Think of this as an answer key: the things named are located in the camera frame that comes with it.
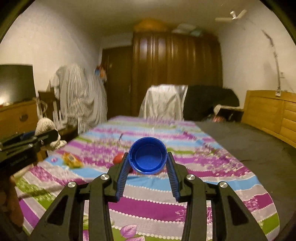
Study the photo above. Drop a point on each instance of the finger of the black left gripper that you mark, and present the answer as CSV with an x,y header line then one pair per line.
x,y
19,140
42,140

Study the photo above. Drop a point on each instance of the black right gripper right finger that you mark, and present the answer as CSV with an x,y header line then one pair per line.
x,y
231,220

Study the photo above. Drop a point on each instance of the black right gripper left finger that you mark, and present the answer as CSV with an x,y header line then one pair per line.
x,y
63,220

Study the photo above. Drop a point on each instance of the blue bottle cap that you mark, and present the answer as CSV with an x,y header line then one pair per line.
x,y
148,155

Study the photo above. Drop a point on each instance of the wooden drawer dresser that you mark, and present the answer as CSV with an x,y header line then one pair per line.
x,y
18,118

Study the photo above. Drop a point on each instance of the red apple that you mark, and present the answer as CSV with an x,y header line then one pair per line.
x,y
122,161

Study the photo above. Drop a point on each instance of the yellow snack wrapper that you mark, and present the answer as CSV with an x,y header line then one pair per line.
x,y
71,161

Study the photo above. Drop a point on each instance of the wooden chair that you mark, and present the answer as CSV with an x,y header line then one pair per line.
x,y
49,103

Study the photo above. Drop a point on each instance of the colourful striped bed sheet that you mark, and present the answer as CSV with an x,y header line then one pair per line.
x,y
147,210

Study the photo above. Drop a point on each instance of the black television screen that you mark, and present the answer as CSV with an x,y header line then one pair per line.
x,y
17,83

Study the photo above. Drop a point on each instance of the striped grey cloth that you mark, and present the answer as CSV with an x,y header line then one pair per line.
x,y
82,97

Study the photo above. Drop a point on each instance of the dark grey mattress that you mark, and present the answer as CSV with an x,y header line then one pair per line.
x,y
270,159

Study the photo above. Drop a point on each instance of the dark wooden door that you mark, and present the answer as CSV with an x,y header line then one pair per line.
x,y
118,65

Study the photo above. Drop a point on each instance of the white crumpled cloth cover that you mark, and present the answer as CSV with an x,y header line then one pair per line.
x,y
164,102

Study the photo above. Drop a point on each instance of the wooden bed headboard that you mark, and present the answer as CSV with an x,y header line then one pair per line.
x,y
271,114

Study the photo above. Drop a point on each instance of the black cloth pile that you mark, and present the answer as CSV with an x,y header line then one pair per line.
x,y
201,100

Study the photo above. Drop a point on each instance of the dark wooden wardrobe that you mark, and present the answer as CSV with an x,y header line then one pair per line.
x,y
168,58

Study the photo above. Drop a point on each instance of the white ceiling fan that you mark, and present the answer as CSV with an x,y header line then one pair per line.
x,y
233,17

